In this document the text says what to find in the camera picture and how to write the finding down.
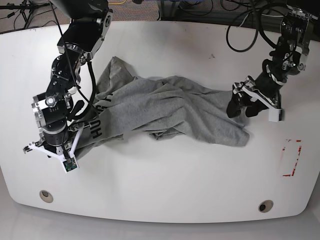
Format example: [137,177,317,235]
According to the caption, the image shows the table cable grommet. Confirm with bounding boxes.
[258,199,274,213]
[39,190,54,204]

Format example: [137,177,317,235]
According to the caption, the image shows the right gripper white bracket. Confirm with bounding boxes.
[22,121,85,163]

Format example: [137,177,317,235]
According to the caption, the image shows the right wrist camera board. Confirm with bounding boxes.
[62,158,78,173]

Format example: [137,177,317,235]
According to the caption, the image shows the right table cable grommet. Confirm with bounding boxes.
[258,199,274,213]

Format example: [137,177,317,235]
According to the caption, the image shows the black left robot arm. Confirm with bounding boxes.
[226,0,320,122]

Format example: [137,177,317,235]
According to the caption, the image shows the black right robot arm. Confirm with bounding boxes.
[23,0,113,163]

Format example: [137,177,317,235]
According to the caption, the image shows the grey T-shirt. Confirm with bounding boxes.
[75,56,250,158]

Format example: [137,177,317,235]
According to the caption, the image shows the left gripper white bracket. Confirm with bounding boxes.
[226,72,283,118]

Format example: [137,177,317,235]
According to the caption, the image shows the black tripod stand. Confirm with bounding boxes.
[0,0,57,32]

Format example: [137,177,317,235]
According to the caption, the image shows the red tape rectangle marking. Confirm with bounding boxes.
[279,139,302,177]

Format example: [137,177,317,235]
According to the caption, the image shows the left table cable grommet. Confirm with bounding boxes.
[39,190,54,204]

